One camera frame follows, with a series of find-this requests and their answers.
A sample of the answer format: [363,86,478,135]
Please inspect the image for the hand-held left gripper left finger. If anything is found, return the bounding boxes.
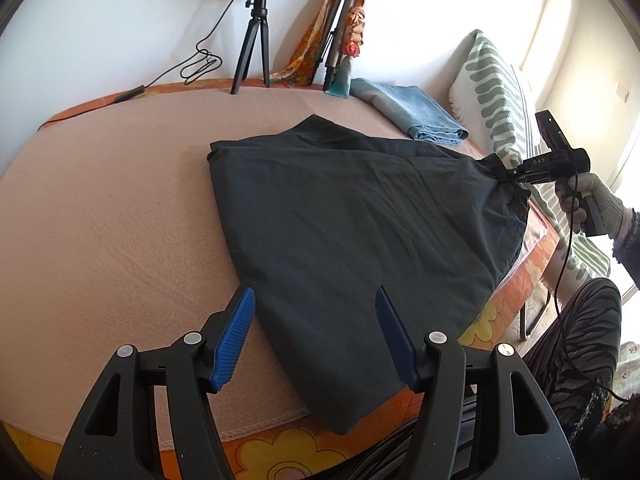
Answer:
[52,286,256,480]

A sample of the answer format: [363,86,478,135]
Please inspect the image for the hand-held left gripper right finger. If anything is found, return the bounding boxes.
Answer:
[375,285,581,480]

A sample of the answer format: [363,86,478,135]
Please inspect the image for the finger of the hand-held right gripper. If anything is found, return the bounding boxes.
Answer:
[492,157,531,192]

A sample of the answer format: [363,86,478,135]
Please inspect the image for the black pants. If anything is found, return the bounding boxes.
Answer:
[206,114,531,436]

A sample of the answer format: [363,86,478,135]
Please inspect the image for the person's right forearm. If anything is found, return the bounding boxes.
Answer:
[612,207,640,292]

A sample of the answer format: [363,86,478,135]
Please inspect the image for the person's right hand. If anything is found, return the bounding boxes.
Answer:
[554,172,626,242]

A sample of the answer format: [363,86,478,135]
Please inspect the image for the green and white patterned cushion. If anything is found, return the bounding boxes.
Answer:
[447,29,613,281]

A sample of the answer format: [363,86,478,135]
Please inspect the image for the folded blue jeans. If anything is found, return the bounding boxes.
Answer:
[349,77,470,146]

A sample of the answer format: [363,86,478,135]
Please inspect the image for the bed with orange floral sheet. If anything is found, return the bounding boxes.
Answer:
[0,77,563,480]

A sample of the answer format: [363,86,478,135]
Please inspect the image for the pink bed blanket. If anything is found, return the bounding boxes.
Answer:
[0,79,551,443]

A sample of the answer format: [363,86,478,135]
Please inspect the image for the person's leg in striped trousers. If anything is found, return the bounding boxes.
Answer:
[350,277,623,480]

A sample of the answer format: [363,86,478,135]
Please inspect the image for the folded black silver tripod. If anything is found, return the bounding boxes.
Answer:
[307,0,358,92]

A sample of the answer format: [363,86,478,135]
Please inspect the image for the orange patterned scarf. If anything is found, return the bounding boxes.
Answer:
[270,0,371,86]

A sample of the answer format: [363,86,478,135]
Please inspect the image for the black mini tripod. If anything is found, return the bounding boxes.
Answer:
[230,0,273,96]

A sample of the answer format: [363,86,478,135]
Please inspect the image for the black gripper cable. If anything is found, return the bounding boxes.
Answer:
[547,172,623,403]

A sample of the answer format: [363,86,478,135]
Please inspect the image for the black ring light cable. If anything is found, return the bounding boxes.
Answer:
[37,0,261,131]

